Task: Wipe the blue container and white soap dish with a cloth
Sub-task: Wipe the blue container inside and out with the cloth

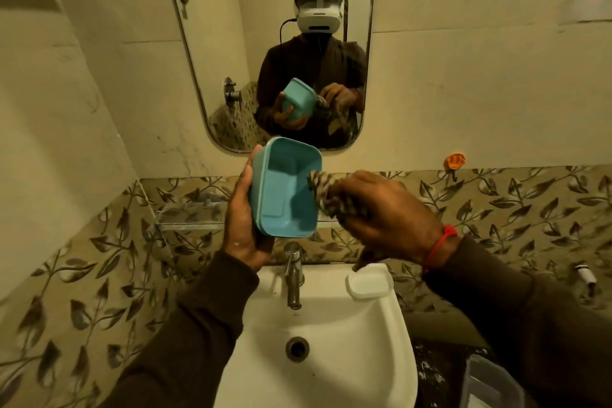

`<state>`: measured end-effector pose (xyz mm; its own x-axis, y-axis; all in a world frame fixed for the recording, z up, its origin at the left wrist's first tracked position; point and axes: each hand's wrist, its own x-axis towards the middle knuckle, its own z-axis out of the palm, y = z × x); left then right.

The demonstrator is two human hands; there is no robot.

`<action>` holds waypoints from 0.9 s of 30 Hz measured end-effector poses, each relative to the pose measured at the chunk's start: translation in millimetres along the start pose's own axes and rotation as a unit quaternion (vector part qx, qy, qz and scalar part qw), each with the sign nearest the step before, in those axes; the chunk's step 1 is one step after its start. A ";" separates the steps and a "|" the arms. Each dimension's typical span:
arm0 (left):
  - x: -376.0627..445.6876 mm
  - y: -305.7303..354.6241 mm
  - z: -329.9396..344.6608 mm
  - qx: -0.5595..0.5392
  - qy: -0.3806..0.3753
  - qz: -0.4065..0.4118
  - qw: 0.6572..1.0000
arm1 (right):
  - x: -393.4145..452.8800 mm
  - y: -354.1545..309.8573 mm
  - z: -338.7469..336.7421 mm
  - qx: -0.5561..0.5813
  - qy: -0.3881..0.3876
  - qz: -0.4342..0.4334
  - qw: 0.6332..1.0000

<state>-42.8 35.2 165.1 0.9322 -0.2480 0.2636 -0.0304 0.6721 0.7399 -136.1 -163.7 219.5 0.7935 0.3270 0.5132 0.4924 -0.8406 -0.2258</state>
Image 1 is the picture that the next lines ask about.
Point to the person's right hand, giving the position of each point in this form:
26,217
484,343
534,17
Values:
392,216

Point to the person's left hand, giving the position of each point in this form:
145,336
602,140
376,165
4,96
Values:
241,235

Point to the person's left thumb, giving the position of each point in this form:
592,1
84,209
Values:
248,183

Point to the teal plastic container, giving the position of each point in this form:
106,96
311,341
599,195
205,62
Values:
284,187

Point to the checkered cleaning cloth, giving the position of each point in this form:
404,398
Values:
330,197

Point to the person's left forearm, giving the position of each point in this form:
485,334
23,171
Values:
191,340

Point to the person's right forearm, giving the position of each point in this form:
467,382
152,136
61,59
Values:
530,326

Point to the chrome sink faucet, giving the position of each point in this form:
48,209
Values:
293,274

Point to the white soap bar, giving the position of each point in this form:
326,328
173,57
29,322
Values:
369,282

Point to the sink drain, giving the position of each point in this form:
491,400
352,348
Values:
297,349

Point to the white ceramic sink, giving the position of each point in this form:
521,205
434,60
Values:
325,345

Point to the red thread wristband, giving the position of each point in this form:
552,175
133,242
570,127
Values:
437,246

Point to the grey plastic bucket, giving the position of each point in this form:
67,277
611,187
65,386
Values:
487,383

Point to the glass wall shelf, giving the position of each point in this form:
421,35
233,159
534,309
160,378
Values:
201,214

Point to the wall mirror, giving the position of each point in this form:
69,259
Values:
272,39

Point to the orange wall hook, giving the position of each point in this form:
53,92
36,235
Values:
454,162

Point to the white wall pipe fitting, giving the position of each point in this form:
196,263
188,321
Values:
586,274

